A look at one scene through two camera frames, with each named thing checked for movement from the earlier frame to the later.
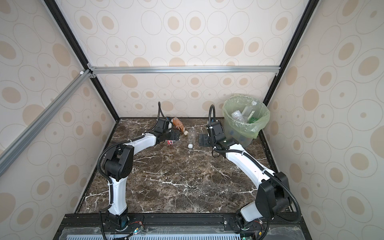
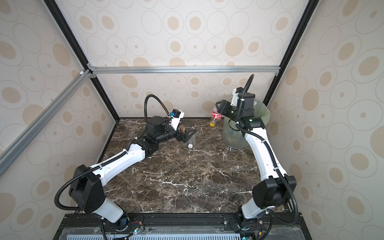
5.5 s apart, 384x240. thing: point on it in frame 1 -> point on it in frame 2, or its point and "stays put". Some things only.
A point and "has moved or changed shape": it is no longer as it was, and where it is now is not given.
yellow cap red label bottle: x=171 y=142 has moved or changed shape
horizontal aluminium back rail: x=183 y=69 stays put
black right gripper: x=205 y=137 -> x=223 y=107
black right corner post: x=309 y=9 stays put
